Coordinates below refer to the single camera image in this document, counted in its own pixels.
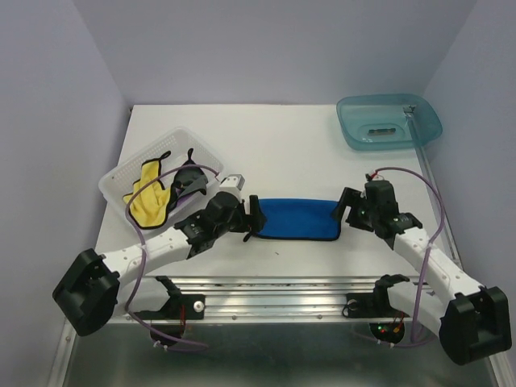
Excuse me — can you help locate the aluminium mounting rail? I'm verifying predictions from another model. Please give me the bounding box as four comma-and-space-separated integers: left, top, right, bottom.
107, 278, 409, 327

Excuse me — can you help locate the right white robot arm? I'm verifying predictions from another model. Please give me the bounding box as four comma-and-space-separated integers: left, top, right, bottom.
331, 181, 512, 365

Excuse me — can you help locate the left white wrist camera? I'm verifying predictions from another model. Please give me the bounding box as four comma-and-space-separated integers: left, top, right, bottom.
218, 174, 245, 197

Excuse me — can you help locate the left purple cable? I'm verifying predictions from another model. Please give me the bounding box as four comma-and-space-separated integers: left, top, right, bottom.
123, 164, 223, 352

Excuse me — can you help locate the teal plastic tub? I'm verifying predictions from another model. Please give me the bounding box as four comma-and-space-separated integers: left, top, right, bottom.
336, 94, 443, 152

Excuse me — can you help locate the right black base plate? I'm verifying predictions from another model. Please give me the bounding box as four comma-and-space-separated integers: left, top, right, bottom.
341, 274, 417, 318

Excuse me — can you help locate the blue and black towel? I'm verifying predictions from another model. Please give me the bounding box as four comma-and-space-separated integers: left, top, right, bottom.
243, 195, 341, 242

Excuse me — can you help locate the white plastic basket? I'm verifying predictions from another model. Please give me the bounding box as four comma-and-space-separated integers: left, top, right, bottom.
98, 127, 225, 234

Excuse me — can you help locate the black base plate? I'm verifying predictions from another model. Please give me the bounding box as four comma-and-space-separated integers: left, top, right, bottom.
130, 276, 206, 320
341, 274, 417, 318

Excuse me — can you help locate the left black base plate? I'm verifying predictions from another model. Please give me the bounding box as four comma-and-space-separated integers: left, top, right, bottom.
130, 276, 206, 320

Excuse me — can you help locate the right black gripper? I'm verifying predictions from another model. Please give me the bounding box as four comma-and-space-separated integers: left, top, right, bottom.
328, 186, 377, 231

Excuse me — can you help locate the purple and grey towel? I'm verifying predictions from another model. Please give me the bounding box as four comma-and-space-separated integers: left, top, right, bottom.
167, 148, 208, 211

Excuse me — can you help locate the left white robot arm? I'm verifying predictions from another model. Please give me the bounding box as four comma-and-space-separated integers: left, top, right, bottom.
52, 192, 266, 337

